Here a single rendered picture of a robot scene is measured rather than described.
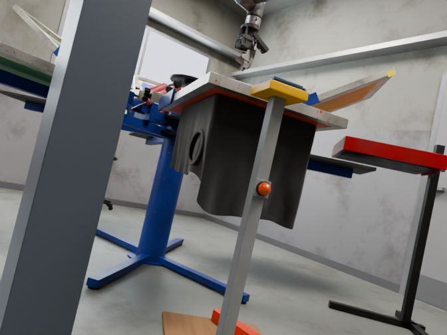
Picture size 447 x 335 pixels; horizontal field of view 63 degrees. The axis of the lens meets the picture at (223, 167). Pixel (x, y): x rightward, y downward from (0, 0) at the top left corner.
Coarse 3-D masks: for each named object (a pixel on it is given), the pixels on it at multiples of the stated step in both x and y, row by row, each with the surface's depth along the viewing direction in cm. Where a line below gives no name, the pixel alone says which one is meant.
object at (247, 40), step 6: (246, 24) 174; (240, 30) 176; (246, 30) 174; (252, 30) 176; (258, 30) 176; (240, 36) 174; (246, 36) 172; (252, 36) 176; (240, 42) 172; (246, 42) 173; (252, 42) 174; (240, 48) 177; (246, 48) 174
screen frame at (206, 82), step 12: (192, 84) 137; (204, 84) 123; (216, 84) 120; (228, 84) 121; (240, 84) 123; (180, 96) 151; (192, 96) 145; (252, 96) 125; (168, 108) 185; (288, 108) 130; (300, 108) 132; (312, 108) 134; (324, 120) 136; (336, 120) 138; (348, 120) 140
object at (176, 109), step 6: (210, 90) 129; (216, 90) 127; (222, 90) 125; (198, 96) 143; (204, 96) 140; (228, 96) 132; (234, 96) 130; (240, 96) 128; (186, 102) 159; (192, 102) 157; (246, 102) 135; (252, 102) 133; (258, 102) 131; (174, 108) 181; (180, 108) 177; (264, 108) 138
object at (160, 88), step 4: (180, 80) 260; (184, 80) 257; (160, 84) 260; (164, 84) 254; (168, 84) 261; (184, 84) 252; (152, 88) 260; (156, 88) 248; (160, 88) 250; (164, 88) 252; (180, 88) 247; (160, 92) 236; (164, 92) 237; (148, 100) 228; (140, 104) 226; (148, 104) 230; (164, 112) 294; (168, 112) 296
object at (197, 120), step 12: (192, 108) 156; (204, 108) 139; (180, 120) 172; (192, 120) 152; (204, 120) 136; (180, 132) 167; (192, 132) 150; (204, 132) 134; (180, 144) 164; (192, 144) 146; (204, 144) 132; (180, 156) 161; (192, 156) 144; (180, 168) 159; (192, 168) 138
